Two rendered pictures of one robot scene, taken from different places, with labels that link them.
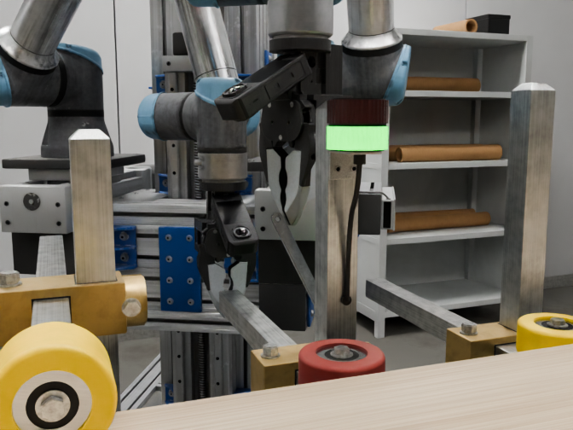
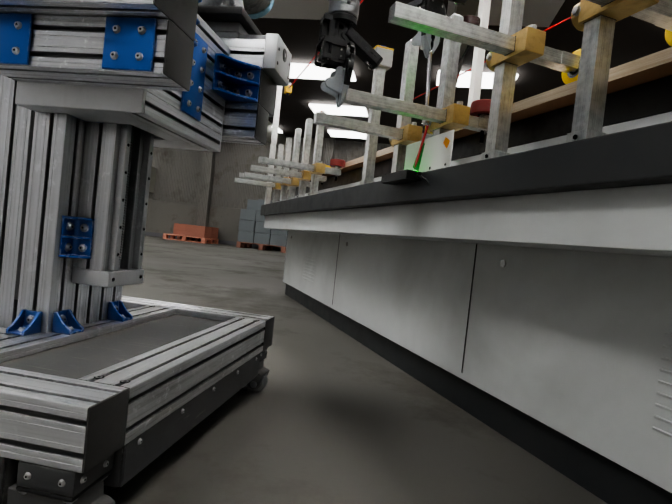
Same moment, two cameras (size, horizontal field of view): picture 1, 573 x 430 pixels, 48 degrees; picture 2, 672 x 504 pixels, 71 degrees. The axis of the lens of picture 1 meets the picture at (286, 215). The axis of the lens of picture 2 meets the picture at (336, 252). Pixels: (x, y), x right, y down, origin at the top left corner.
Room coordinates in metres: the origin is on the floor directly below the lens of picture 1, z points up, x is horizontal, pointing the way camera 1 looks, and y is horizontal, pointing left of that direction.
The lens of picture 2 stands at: (0.92, 1.27, 0.48)
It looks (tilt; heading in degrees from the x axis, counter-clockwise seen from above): 1 degrees down; 271
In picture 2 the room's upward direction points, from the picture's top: 6 degrees clockwise
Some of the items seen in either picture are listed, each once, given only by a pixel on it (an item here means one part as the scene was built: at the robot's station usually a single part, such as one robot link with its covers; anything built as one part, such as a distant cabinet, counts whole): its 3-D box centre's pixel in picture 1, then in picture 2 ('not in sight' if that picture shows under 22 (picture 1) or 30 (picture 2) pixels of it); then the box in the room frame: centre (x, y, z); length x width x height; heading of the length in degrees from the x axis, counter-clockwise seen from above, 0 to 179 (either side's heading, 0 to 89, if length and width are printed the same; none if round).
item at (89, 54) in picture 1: (71, 78); not in sight; (1.39, 0.46, 1.20); 0.13 x 0.12 x 0.14; 144
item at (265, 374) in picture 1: (316, 372); (448, 120); (0.67, -0.03, 0.84); 0.14 x 0.06 x 0.05; 110
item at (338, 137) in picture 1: (356, 137); not in sight; (0.64, -0.07, 1.10); 0.06 x 0.06 x 0.02
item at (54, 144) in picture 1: (77, 133); not in sight; (1.40, 0.45, 1.09); 0.15 x 0.15 x 0.10
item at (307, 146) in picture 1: (300, 147); not in sight; (0.73, -0.02, 1.09); 0.05 x 0.02 x 0.09; 40
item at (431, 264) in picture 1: (431, 181); not in sight; (3.55, -0.81, 0.77); 0.90 x 0.45 x 1.55; 112
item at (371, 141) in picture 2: not in sight; (373, 127); (0.86, -0.53, 0.92); 0.05 x 0.05 x 0.45; 20
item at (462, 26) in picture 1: (454, 30); not in sight; (3.59, -0.90, 1.59); 0.30 x 0.08 x 0.08; 22
